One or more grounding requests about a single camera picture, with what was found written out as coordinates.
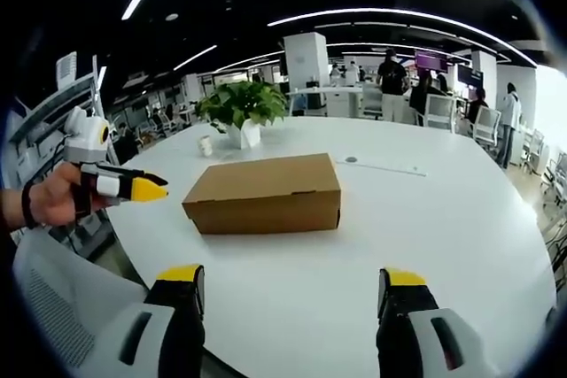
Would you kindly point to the white standing desk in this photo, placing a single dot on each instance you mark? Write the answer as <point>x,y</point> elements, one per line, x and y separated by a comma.
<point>332,97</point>

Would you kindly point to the brown cardboard shoe box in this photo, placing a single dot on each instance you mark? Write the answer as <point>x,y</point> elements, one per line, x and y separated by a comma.
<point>261,187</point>

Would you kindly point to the white mesh office chair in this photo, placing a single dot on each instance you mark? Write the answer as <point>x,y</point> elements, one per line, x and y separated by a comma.
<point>66,307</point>

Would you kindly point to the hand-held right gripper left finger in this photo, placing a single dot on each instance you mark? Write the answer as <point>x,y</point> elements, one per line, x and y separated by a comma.
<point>177,307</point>

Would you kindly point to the black wristband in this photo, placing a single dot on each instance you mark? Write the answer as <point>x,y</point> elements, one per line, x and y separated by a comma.
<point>28,205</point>

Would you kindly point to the person's left hand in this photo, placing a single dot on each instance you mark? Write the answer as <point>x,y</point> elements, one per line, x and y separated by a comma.
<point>57,196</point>

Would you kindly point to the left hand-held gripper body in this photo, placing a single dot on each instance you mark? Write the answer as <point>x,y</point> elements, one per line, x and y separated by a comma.
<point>86,139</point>

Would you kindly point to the round grey table grommet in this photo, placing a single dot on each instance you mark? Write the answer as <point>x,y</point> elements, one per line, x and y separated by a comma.
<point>352,159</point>

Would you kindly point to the small white paper cup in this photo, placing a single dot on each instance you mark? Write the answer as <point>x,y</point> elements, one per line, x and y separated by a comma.
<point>205,146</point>

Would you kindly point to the purple wall screen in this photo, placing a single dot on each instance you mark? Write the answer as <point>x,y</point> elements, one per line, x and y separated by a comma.
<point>430,60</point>

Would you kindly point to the green potted plant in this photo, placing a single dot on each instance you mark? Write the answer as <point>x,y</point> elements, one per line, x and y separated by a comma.
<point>243,105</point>

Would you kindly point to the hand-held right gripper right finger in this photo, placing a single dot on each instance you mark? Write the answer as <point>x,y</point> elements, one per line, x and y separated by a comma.
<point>412,320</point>

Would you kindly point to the white metal rack frame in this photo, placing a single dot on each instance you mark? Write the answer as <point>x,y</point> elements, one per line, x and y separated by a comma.
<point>84,86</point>

